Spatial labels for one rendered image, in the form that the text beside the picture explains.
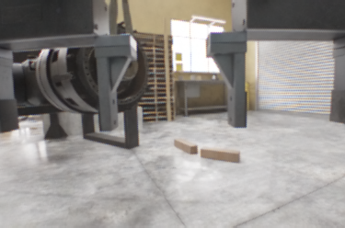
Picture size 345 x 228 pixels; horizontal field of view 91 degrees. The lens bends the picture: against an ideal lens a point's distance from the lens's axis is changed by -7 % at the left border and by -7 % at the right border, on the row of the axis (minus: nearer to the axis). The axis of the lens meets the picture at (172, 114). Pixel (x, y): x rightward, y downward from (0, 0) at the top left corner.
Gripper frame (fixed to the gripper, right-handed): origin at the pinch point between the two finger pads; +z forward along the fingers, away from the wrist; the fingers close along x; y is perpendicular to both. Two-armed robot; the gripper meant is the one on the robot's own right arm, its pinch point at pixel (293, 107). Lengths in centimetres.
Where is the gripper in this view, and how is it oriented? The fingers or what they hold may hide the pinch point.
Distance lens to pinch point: 24.8
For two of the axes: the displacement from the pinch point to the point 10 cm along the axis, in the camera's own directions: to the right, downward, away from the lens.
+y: -0.1, 1.1, -9.9
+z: 0.3, 9.9, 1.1
